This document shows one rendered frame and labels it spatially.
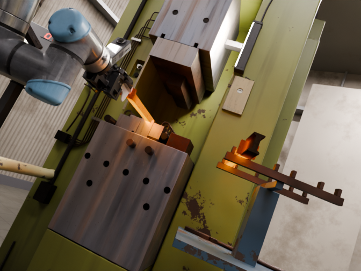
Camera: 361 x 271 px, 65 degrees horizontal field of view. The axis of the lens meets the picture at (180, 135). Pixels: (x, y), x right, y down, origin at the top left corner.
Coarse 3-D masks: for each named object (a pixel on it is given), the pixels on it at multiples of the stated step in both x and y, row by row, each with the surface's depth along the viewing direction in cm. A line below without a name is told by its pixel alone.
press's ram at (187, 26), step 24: (168, 0) 130; (192, 0) 128; (216, 0) 126; (240, 0) 140; (168, 24) 127; (192, 24) 125; (216, 24) 123; (216, 48) 129; (240, 48) 140; (216, 72) 147
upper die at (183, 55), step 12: (156, 48) 124; (168, 48) 123; (180, 48) 123; (192, 48) 122; (156, 60) 127; (168, 60) 122; (180, 60) 121; (192, 60) 120; (168, 72) 134; (180, 72) 128; (192, 72) 124; (192, 84) 136; (204, 84) 153; (192, 96) 151
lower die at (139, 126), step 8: (120, 120) 118; (128, 120) 117; (136, 120) 117; (144, 120) 116; (152, 120) 115; (128, 128) 116; (136, 128) 116; (144, 128) 115; (152, 128) 115; (160, 128) 114; (144, 136) 114; (152, 136) 114; (160, 136) 114
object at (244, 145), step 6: (252, 138) 64; (258, 138) 61; (240, 144) 69; (246, 144) 69; (252, 144) 61; (258, 144) 61; (240, 150) 68; (246, 150) 62; (252, 150) 60; (246, 156) 67; (252, 156) 64; (228, 162) 90
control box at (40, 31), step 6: (30, 24) 122; (36, 24) 123; (36, 30) 121; (42, 30) 123; (48, 30) 124; (42, 36) 121; (42, 42) 119; (48, 42) 121; (42, 48) 117; (0, 72) 111; (12, 78) 112; (24, 84) 113
